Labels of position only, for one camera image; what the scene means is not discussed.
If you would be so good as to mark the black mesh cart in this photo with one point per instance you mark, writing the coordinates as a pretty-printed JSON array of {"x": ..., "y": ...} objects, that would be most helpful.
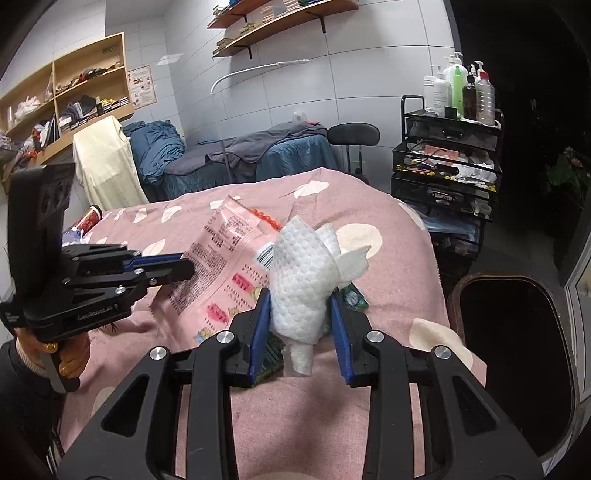
[{"x": 443, "y": 194}]

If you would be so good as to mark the red can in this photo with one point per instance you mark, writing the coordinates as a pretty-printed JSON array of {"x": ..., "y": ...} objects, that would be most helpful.
[{"x": 90, "y": 217}]

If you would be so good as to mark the black stool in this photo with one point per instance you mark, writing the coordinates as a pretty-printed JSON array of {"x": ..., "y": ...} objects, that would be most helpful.
[{"x": 353, "y": 134}]

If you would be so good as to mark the cluster of pump bottles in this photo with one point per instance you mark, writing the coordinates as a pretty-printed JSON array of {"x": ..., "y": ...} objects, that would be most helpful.
[{"x": 457, "y": 87}]

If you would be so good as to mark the wooden shelf cabinet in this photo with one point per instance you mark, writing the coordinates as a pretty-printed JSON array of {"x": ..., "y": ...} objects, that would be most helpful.
[{"x": 87, "y": 48}]

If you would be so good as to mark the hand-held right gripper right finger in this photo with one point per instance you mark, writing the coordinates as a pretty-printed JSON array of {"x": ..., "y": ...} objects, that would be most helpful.
[{"x": 337, "y": 332}]

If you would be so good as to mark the green potted plant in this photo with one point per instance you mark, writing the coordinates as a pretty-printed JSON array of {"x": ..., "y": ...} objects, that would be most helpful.
[{"x": 565, "y": 170}]

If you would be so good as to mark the cream cloth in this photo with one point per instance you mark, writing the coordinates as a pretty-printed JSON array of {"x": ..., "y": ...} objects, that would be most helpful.
[{"x": 106, "y": 161}]

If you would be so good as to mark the blue massage bed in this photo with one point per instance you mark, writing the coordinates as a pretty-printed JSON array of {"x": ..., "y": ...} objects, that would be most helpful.
[{"x": 295, "y": 157}]

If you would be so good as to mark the person's left hand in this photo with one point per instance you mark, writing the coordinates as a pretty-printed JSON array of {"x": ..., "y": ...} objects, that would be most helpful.
[{"x": 69, "y": 357}]

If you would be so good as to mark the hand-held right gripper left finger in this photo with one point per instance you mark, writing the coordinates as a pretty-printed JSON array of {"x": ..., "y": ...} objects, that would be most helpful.
[{"x": 258, "y": 332}]

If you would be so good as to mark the wall poster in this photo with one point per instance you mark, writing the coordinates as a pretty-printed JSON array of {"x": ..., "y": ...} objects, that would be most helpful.
[{"x": 142, "y": 87}]

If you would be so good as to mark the white curved rail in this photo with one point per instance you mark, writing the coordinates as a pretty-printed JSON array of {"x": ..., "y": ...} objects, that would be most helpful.
[{"x": 258, "y": 68}]

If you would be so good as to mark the pink printed blanket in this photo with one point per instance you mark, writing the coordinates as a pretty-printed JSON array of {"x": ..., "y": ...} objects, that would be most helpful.
[{"x": 323, "y": 424}]

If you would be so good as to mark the person's left forearm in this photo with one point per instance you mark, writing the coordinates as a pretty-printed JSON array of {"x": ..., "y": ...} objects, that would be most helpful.
[{"x": 23, "y": 397}]

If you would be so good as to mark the pink snack packet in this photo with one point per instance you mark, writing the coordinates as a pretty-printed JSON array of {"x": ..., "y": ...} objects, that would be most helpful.
[{"x": 221, "y": 258}]

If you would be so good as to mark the piles of folded clothes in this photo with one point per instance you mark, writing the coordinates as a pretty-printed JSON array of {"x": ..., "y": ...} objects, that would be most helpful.
[{"x": 83, "y": 108}]

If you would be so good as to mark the white paper towel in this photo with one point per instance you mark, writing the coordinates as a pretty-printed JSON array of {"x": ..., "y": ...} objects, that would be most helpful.
[{"x": 300, "y": 277}]

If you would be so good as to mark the blue white wrapper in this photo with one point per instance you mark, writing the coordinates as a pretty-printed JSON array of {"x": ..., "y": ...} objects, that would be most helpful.
[{"x": 73, "y": 237}]

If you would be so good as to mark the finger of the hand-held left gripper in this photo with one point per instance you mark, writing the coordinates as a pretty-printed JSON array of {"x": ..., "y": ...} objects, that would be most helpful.
[
  {"x": 171, "y": 272},
  {"x": 157, "y": 259}
]

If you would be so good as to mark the brown trash bin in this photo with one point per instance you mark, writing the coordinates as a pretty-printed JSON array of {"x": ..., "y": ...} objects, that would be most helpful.
[{"x": 508, "y": 350}]

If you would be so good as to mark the pile of blue sheets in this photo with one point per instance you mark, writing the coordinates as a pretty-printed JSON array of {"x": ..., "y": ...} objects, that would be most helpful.
[{"x": 157, "y": 147}]

